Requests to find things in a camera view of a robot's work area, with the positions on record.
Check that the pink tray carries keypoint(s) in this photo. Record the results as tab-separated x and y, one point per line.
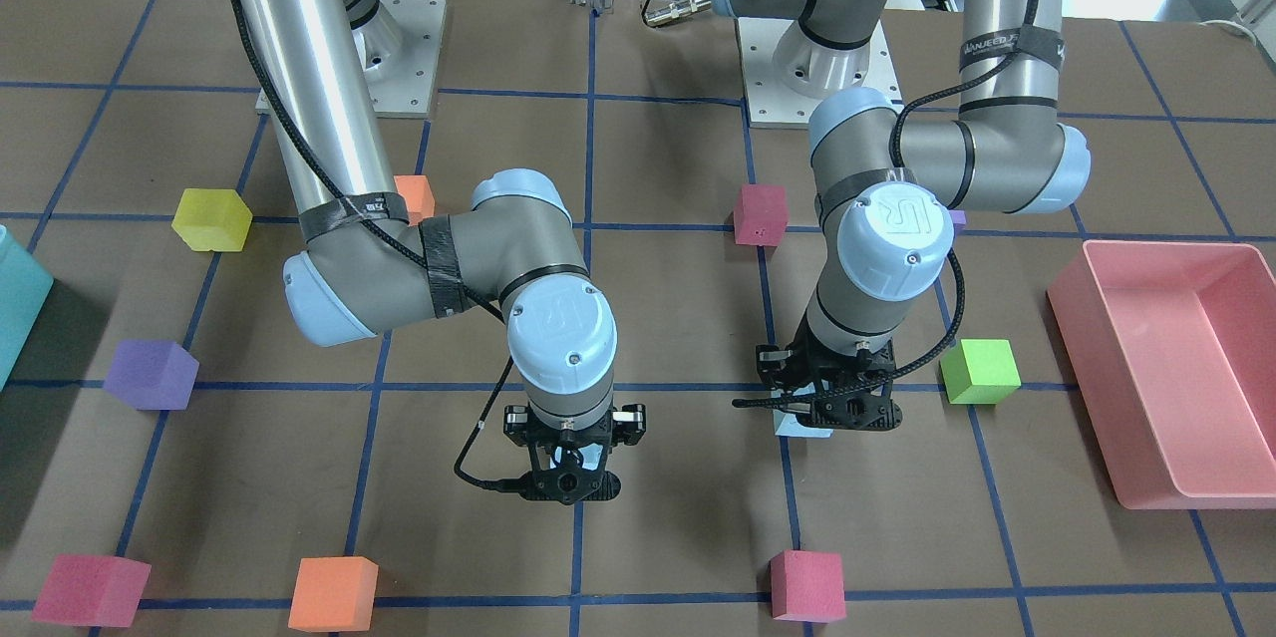
1173	346

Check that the cyan tray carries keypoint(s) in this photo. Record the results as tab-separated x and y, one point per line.
25	285

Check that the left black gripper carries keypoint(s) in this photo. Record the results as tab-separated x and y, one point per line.
769	364

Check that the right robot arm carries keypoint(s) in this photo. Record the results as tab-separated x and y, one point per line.
367	270

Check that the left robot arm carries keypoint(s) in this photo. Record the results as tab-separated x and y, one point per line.
886	183

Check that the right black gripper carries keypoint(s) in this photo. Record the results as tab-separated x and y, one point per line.
630	424

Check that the green block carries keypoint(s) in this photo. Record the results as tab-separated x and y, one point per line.
979	372

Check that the light blue block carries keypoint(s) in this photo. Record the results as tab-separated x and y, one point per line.
788	425

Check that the yellow block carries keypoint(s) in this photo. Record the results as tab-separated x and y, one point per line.
212	220

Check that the pink block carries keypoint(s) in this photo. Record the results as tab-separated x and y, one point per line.
760	215
807	586
86	590

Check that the orange block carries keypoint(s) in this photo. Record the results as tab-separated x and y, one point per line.
334	595
417	193

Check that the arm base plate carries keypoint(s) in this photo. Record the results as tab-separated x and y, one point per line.
399	59
787	75

